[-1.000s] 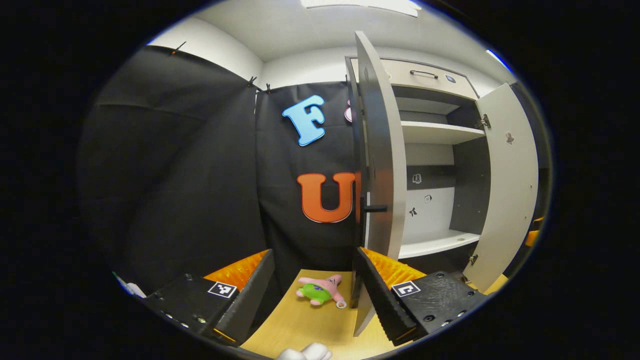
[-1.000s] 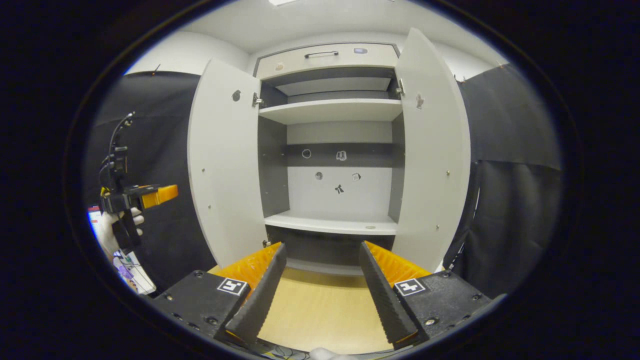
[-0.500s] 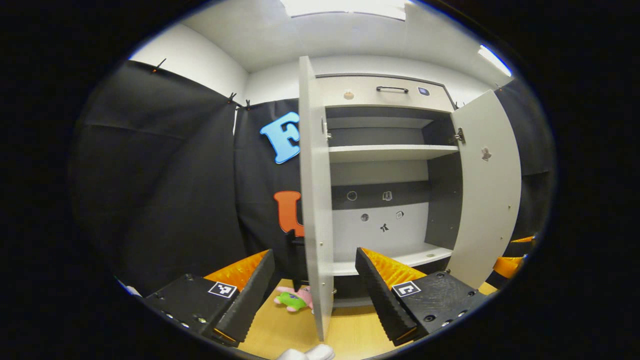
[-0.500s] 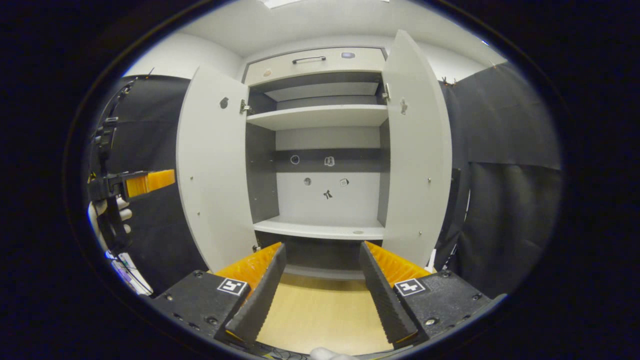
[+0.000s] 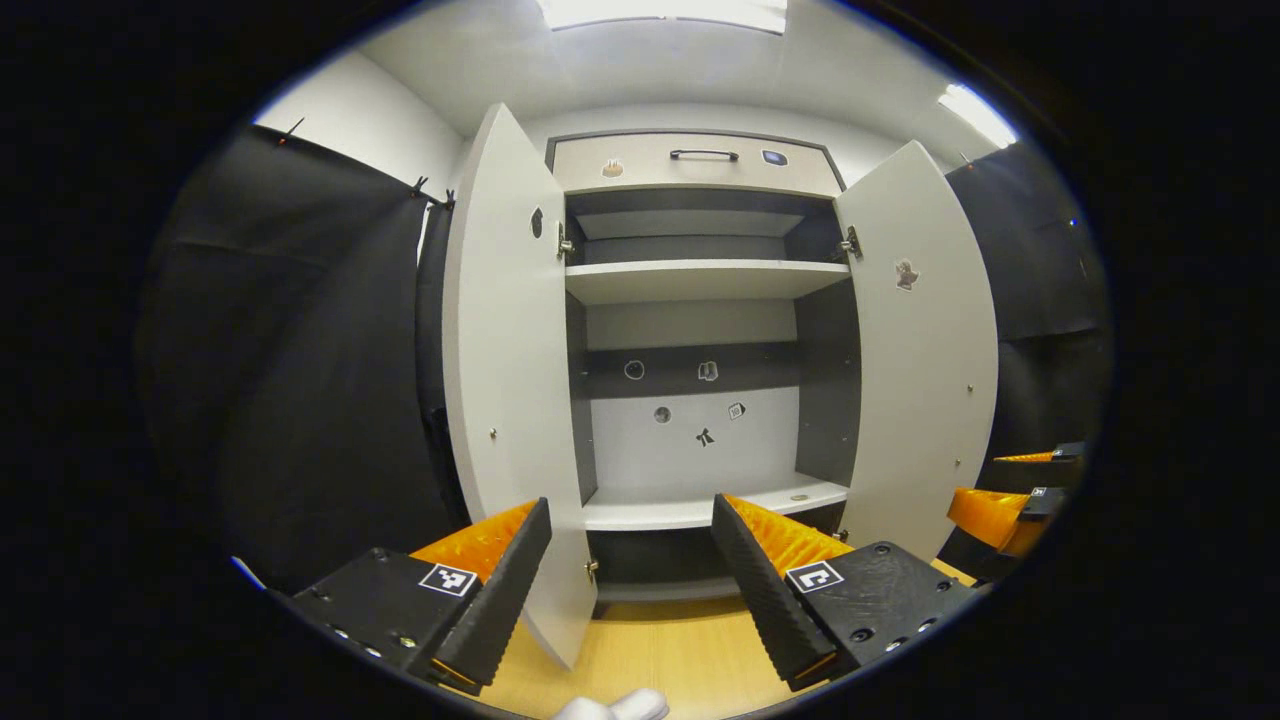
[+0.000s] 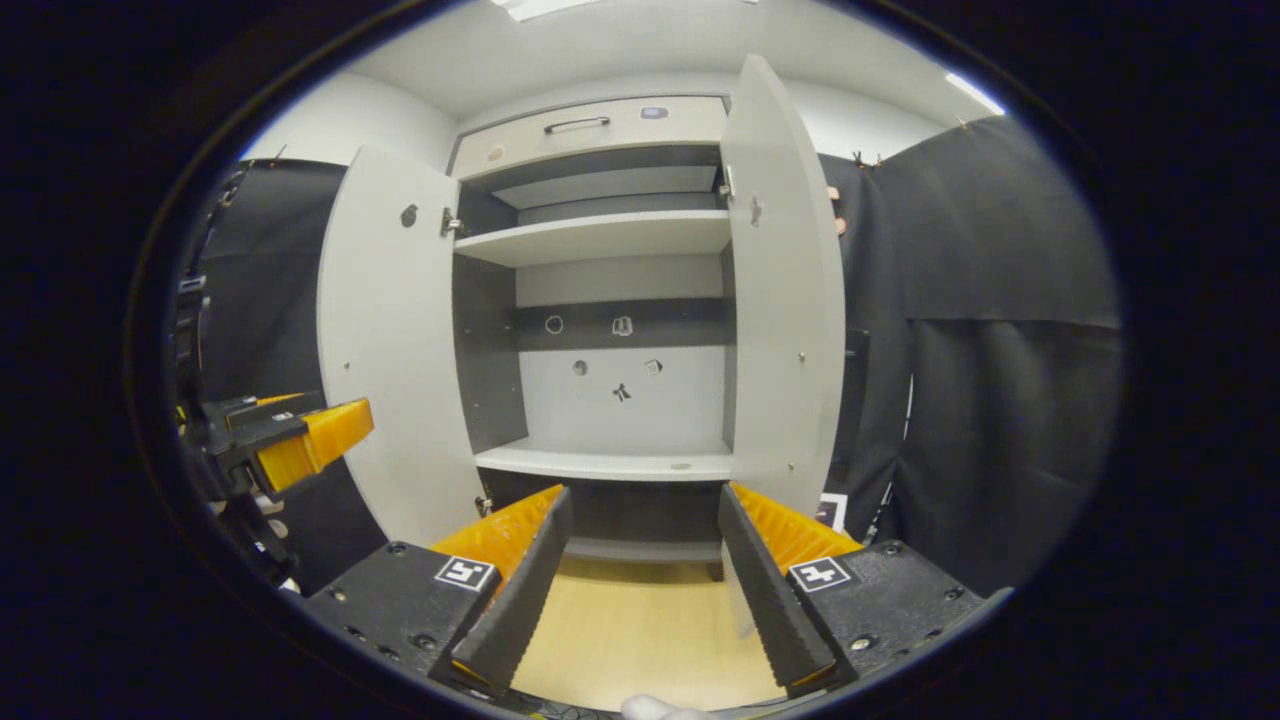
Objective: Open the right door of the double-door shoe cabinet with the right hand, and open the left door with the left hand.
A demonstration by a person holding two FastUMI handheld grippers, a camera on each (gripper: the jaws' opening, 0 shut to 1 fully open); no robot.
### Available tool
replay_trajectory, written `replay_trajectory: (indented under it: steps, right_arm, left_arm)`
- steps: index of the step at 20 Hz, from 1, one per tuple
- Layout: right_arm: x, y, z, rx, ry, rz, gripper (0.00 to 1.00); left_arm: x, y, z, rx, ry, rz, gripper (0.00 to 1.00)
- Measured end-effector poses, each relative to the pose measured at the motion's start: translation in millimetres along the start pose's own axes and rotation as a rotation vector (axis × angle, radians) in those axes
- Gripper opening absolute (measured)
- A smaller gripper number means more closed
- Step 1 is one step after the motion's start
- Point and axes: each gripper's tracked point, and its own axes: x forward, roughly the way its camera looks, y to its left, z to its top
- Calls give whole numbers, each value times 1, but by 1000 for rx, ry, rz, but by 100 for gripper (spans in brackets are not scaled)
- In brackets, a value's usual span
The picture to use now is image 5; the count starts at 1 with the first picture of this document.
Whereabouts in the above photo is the grey cabinet door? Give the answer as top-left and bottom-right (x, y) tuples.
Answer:
(442, 102), (601, 671)
(832, 140), (1001, 563)

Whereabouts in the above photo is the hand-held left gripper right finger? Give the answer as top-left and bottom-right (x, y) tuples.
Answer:
(710, 493), (986, 691)

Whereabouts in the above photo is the small ceiling light panel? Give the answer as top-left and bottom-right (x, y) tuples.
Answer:
(938, 83), (1019, 149)

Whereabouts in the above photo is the grey cabinet drawer front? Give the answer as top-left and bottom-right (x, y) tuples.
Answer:
(550, 133), (846, 199)

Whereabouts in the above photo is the long ceiling light panel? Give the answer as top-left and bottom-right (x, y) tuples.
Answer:
(537, 0), (788, 34)

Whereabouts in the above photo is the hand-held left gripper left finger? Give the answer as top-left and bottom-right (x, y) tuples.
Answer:
(290, 497), (553, 696)

